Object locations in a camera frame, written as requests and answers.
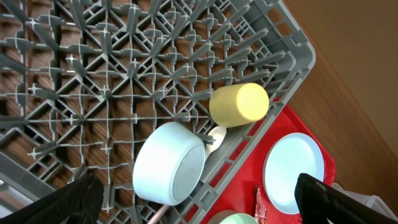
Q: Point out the red snack wrapper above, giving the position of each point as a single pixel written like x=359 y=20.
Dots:
x=260 y=213

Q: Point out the clear plastic bin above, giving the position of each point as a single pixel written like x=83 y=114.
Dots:
x=372 y=201

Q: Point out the grey dishwasher rack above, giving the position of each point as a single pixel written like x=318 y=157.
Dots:
x=84 y=84

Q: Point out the white plastic spoon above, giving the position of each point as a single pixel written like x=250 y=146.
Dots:
x=218 y=134

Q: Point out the yellow plastic cup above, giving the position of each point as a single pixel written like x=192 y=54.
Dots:
x=239 y=104

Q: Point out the green bowl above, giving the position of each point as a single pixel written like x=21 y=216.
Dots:
x=239 y=218

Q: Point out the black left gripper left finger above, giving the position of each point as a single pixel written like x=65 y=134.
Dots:
x=77 y=202

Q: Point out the red plastic tray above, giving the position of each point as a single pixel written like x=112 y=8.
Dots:
x=239 y=194

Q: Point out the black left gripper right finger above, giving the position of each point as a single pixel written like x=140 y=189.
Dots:
x=318 y=203

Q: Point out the light blue bowl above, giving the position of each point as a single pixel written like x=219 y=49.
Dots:
x=169 y=165

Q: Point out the light blue plate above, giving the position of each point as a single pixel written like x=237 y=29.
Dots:
x=290 y=156

